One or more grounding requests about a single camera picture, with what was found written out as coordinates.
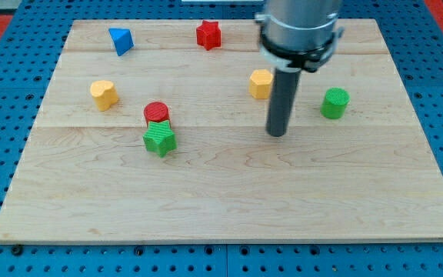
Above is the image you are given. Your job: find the yellow hexagon block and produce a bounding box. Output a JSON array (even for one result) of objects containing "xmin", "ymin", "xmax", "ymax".
[{"xmin": 248, "ymin": 69, "xmax": 273, "ymax": 99}]

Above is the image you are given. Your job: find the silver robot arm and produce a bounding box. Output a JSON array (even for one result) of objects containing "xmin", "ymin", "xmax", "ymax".
[{"xmin": 255, "ymin": 0, "xmax": 344, "ymax": 73}]

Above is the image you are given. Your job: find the blue triangle block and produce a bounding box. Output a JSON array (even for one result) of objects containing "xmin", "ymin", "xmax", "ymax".
[{"xmin": 108, "ymin": 28, "xmax": 134, "ymax": 56}]

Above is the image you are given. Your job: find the yellow heart block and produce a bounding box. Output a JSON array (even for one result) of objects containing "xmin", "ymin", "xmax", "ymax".
[{"xmin": 90, "ymin": 80, "xmax": 119, "ymax": 112}]

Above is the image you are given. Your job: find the green star block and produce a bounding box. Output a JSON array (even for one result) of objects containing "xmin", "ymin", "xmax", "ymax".
[{"xmin": 143, "ymin": 120, "xmax": 177, "ymax": 158}]

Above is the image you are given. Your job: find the red cylinder block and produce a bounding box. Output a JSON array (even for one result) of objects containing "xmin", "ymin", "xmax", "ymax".
[{"xmin": 143, "ymin": 102, "xmax": 170, "ymax": 126}]

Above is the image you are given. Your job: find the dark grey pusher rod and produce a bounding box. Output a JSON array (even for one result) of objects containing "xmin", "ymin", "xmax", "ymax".
[{"xmin": 265, "ymin": 68, "xmax": 301, "ymax": 137}]

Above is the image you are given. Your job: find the red star block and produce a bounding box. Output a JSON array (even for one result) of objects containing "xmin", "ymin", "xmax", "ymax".
[{"xmin": 195, "ymin": 20, "xmax": 222, "ymax": 51}]

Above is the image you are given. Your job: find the light wooden board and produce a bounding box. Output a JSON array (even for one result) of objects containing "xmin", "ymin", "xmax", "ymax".
[{"xmin": 0, "ymin": 19, "xmax": 443, "ymax": 245}]

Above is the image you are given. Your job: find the green cylinder block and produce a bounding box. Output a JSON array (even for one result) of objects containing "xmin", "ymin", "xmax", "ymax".
[{"xmin": 320, "ymin": 88, "xmax": 350, "ymax": 119}]

